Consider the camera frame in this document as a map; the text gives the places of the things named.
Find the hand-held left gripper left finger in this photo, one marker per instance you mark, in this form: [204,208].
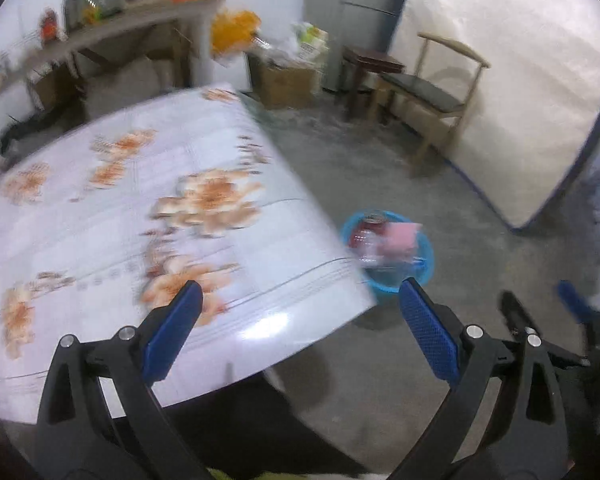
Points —
[172,330]

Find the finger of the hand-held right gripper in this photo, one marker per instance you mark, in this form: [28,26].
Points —
[575,305]
[515,312]

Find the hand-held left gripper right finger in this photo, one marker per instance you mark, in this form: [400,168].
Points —
[430,335]

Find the blue mesh wastebasket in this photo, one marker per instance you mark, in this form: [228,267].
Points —
[420,270]

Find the pink soft pad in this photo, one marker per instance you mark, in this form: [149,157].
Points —
[400,240]

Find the floral tablecloth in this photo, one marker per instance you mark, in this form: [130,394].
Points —
[105,240]

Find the white mattress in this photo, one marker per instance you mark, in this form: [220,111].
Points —
[520,100]

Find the wooden chair with dark seat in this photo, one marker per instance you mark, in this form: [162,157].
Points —
[425,92]

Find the white sack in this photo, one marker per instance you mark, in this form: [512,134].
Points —
[125,85]

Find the black cloth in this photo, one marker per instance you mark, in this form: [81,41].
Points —
[25,127]

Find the large cardboard box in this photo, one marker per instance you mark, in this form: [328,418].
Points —
[285,85]

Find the dark wooden stool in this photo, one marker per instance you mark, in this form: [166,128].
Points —
[375,57]

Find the clear plastic bags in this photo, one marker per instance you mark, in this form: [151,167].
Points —
[275,57]

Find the yellow plastic bag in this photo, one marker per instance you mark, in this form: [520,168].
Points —
[235,30]

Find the green white package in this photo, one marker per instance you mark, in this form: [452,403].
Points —
[312,42]

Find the grey side table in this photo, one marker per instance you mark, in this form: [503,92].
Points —
[145,10]

